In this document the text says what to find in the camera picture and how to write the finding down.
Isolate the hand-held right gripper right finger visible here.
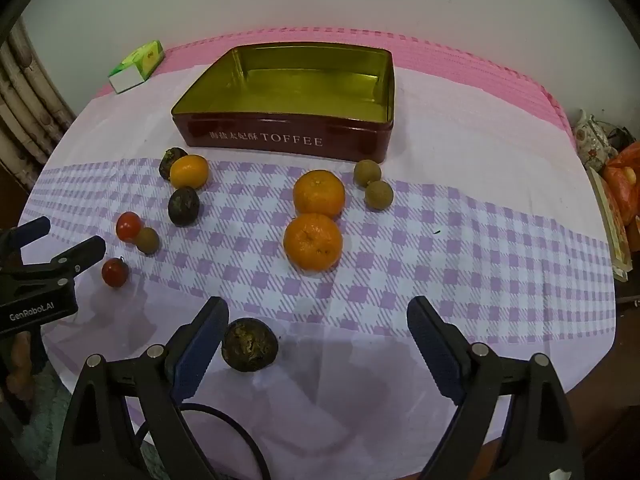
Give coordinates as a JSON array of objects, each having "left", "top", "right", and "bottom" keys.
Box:
[{"left": 406, "top": 296, "right": 586, "bottom": 480}]

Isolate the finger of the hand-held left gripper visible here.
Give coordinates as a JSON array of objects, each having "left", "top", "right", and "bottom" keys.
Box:
[
  {"left": 0, "top": 216, "right": 52, "bottom": 261},
  {"left": 10, "top": 235, "right": 107, "bottom": 282}
]

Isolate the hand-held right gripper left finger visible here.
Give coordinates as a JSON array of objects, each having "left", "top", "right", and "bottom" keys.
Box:
[{"left": 56, "top": 296, "right": 230, "bottom": 480}]

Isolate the red cherry tomato with stem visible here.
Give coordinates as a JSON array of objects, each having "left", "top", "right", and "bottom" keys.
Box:
[{"left": 101, "top": 257, "right": 130, "bottom": 289}]

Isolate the dark passion fruit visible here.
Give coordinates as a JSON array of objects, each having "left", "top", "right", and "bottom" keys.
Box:
[
  {"left": 221, "top": 317, "right": 279, "bottom": 372},
  {"left": 167, "top": 186, "right": 201, "bottom": 227},
  {"left": 159, "top": 147, "right": 188, "bottom": 181}
]

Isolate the brown longan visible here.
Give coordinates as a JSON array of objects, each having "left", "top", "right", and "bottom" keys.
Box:
[
  {"left": 136, "top": 227, "right": 161, "bottom": 256},
  {"left": 364, "top": 180, "right": 394, "bottom": 211},
  {"left": 353, "top": 159, "right": 383, "bottom": 187}
]

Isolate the small mandarin orange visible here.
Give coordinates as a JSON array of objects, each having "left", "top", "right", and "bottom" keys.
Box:
[{"left": 169, "top": 154, "right": 209, "bottom": 191}]

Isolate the large orange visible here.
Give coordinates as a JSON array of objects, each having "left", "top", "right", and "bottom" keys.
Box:
[
  {"left": 292, "top": 170, "right": 346, "bottom": 219},
  {"left": 283, "top": 213, "right": 344, "bottom": 272}
]

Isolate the dark red tin box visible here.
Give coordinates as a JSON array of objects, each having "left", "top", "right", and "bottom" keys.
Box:
[{"left": 171, "top": 44, "right": 395, "bottom": 165}]

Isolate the person's left hand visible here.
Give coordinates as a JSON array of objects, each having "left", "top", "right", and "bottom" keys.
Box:
[{"left": 0, "top": 332, "right": 36, "bottom": 403}]

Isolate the pink purple checked tablecloth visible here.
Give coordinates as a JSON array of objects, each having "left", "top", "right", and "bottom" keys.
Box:
[{"left": 20, "top": 26, "right": 618, "bottom": 480}]

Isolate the bamboo print curtain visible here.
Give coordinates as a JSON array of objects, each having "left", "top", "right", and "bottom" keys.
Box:
[{"left": 0, "top": 20, "right": 76, "bottom": 201}]

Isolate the green tissue box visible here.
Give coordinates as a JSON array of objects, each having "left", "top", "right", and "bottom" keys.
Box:
[{"left": 108, "top": 40, "right": 166, "bottom": 95}]

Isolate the flat cardboard box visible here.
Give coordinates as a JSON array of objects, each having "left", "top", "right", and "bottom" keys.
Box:
[{"left": 587, "top": 167, "right": 631, "bottom": 281}]

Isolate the floral ceramic pot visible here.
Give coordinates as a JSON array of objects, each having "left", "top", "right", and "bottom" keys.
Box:
[{"left": 572, "top": 110, "right": 626, "bottom": 168}]

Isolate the orange plastic bag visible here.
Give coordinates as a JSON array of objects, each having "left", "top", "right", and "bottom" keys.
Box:
[{"left": 602, "top": 142, "right": 640, "bottom": 251}]

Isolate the black cable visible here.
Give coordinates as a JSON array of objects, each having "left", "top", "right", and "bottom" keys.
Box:
[{"left": 132, "top": 402, "right": 273, "bottom": 480}]

